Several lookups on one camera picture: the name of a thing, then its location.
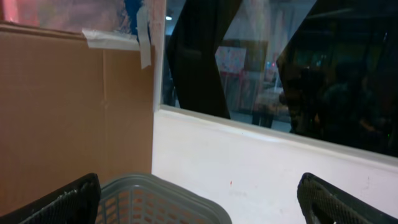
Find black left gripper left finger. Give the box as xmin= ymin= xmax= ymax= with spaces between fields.
xmin=1 ymin=173 xmax=101 ymax=224

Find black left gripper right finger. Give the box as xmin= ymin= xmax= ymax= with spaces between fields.
xmin=297 ymin=172 xmax=397 ymax=224

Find grey plastic mesh basket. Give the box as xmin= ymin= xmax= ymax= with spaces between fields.
xmin=95 ymin=174 xmax=232 ymax=224

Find brown cardboard sheet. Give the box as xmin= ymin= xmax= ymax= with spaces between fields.
xmin=1 ymin=22 xmax=154 ymax=215

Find glass window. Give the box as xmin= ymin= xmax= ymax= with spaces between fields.
xmin=162 ymin=0 xmax=397 ymax=156

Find white tape strips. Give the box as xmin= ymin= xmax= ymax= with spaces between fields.
xmin=82 ymin=6 xmax=152 ymax=69

